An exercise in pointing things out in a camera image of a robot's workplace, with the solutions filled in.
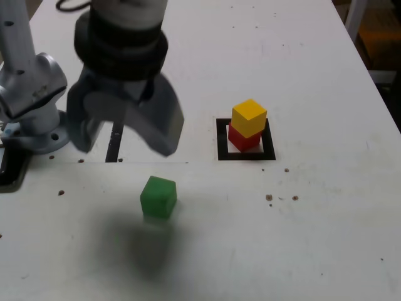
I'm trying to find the yellow cube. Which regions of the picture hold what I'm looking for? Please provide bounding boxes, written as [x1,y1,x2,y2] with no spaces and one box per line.
[231,98,268,139]

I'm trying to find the white metal frame leg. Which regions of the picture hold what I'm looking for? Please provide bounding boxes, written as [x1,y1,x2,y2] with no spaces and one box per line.
[343,0,369,41]

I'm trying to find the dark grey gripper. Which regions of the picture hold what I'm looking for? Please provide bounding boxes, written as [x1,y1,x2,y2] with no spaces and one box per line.
[66,69,185,158]

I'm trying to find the thin black cable loop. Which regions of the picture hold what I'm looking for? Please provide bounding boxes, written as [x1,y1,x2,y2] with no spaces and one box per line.
[55,0,92,14]

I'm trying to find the black tape strip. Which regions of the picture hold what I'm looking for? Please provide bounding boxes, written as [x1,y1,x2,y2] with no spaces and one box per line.
[105,122,125,163]

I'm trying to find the red cube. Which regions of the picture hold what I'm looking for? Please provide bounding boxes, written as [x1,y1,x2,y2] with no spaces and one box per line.
[227,121,263,153]

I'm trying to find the black tape square outline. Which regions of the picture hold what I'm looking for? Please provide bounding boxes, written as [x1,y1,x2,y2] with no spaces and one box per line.
[216,118,277,162]

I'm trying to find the green cube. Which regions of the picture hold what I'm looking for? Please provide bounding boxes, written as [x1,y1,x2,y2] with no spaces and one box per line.
[139,176,177,219]

